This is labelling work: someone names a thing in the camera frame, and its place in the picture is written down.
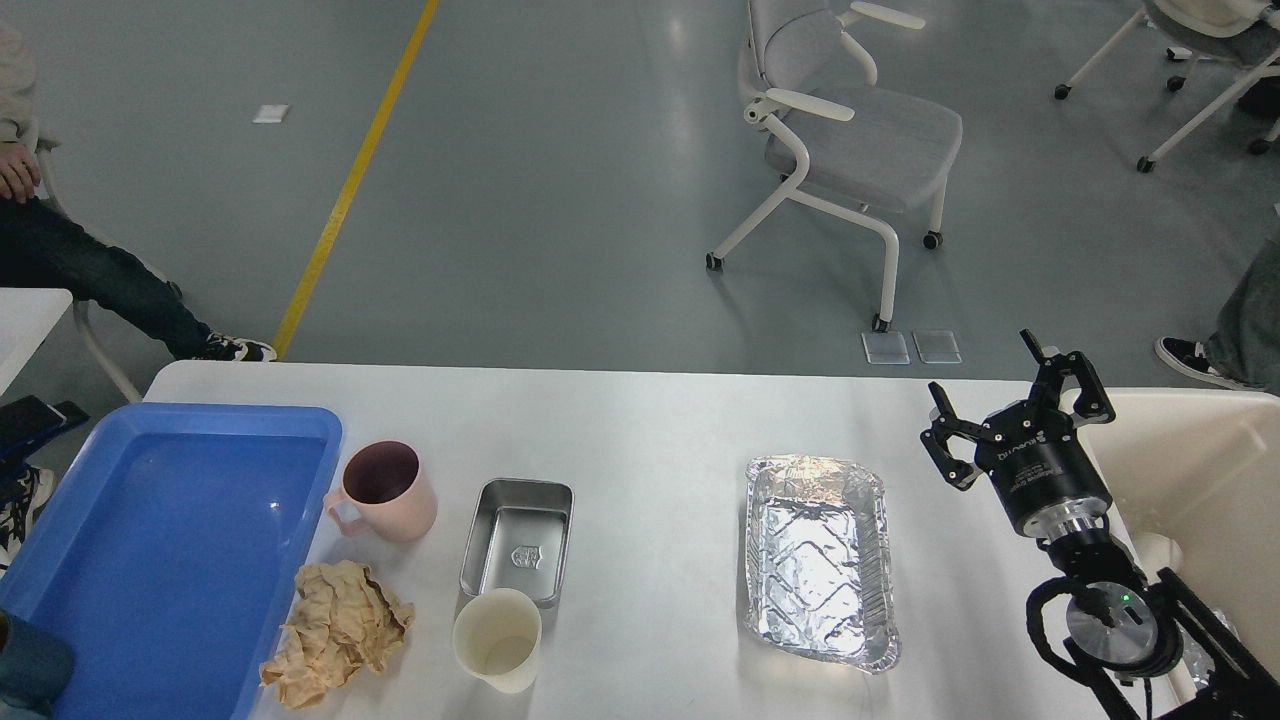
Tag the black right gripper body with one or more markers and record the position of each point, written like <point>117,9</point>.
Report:
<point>1045,481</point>

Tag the small stainless steel tray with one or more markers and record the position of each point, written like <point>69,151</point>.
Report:
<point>518,539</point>

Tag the pink ribbed mug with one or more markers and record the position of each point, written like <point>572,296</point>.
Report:
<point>383,490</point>

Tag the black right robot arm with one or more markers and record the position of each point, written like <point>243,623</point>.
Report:
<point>1101,622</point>

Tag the cream plastic bin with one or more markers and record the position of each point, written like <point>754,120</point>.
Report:
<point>1202,467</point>

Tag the white cup in bin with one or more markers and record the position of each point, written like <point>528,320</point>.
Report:
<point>1153,553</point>

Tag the right floor outlet plate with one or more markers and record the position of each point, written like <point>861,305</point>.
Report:
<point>937,347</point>

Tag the floor outlet plate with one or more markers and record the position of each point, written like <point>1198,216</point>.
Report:
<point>885,348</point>
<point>937,347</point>

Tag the left floor outlet plate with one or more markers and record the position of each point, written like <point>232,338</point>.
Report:
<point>885,348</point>

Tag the seated person leg and shoe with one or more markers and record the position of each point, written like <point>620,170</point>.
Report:
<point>1243,351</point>

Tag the aluminium foil tray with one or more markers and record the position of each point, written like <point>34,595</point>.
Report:
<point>817,561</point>

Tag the grey white office chair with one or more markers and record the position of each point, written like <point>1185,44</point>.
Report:
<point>842,143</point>

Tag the cream paper cup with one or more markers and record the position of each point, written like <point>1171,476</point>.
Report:
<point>497,638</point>

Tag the crumpled brown paper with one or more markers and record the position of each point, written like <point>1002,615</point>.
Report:
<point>344,619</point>

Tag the white paper scrap on floor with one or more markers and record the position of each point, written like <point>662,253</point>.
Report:
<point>270,114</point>

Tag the blue plastic tray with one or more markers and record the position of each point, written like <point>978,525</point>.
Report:
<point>166,558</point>

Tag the white side table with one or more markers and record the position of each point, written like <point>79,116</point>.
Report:
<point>27,317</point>

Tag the person in beige sweater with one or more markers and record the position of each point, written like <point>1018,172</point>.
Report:
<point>40,248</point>

